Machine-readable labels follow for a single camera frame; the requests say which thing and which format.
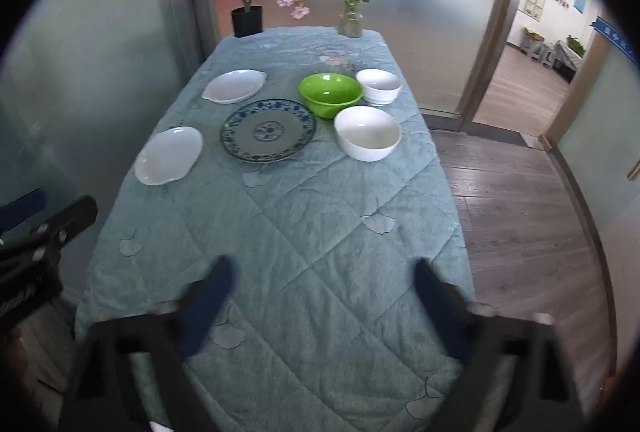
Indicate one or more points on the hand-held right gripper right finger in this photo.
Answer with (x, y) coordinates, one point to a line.
(440, 307)

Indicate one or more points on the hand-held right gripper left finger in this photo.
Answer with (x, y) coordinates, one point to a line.
(210, 297)

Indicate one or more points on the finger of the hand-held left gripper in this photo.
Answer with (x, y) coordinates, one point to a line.
(70, 214)
(25, 207)

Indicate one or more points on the white oval plate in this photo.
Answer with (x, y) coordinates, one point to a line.
(234, 86)
(167, 155)

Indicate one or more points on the blue patterned round plate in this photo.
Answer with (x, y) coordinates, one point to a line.
(268, 130)

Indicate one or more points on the large white bowl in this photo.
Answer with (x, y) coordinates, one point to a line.
(367, 131)

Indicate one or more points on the small white bowl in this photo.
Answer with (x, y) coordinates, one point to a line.
(379, 84)

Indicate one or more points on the green bowl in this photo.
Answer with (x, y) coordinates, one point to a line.
(330, 94)

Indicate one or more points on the light blue quilted blanket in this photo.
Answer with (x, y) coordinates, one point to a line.
(300, 222)

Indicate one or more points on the cloth covered table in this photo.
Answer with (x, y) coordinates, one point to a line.
(567, 59)

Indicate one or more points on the pale stools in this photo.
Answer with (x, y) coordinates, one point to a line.
(535, 44)

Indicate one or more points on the green plant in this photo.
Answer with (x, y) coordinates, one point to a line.
(576, 44)

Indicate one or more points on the glass vase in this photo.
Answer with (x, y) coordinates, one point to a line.
(350, 22)

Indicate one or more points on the blue wall sign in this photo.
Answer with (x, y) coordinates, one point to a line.
(580, 1)

